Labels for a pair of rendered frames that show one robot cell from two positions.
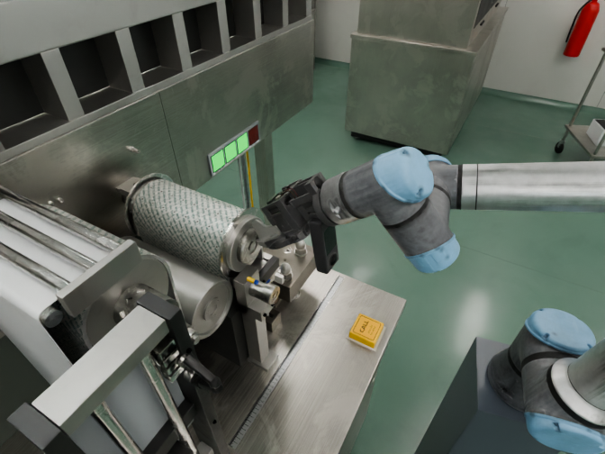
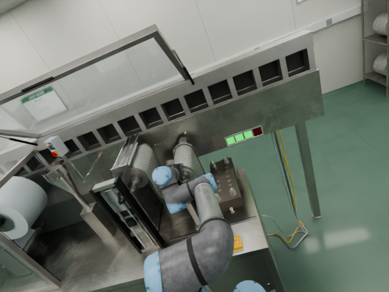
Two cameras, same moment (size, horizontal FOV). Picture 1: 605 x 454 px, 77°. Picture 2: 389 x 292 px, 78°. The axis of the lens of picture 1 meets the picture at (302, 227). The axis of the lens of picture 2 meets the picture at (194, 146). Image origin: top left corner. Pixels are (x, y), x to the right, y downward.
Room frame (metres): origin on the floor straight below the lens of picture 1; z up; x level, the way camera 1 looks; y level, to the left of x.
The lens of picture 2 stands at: (0.35, -0.98, 2.01)
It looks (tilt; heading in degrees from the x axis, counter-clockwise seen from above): 29 degrees down; 73
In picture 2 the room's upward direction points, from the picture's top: 25 degrees counter-clockwise
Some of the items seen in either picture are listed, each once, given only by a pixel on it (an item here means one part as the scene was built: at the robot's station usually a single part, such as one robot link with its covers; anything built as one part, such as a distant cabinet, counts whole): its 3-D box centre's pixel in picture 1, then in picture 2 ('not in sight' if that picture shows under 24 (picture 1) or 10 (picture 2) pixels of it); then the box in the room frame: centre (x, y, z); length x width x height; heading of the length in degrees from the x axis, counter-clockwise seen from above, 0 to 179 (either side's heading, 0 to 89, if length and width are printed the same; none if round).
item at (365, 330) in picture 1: (366, 330); (234, 243); (0.58, -0.17, 0.91); 0.07 x 0.07 x 0.02; 61
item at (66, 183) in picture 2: not in sight; (86, 206); (-0.02, 0.56, 1.18); 0.14 x 0.14 x 0.57
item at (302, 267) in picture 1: (244, 249); (224, 181); (0.79, 0.17, 1.00); 0.40 x 0.16 x 0.06; 61
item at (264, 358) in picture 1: (259, 322); (190, 208); (0.50, 0.10, 1.05); 0.06 x 0.05 x 0.31; 61
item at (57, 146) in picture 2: not in sight; (55, 147); (0.09, 0.41, 1.66); 0.07 x 0.07 x 0.10; 38
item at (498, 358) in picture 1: (529, 371); not in sight; (0.44, -0.52, 0.95); 0.15 x 0.15 x 0.10
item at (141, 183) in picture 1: (152, 204); (184, 152); (0.68, 0.33, 1.25); 0.15 x 0.01 x 0.15; 151
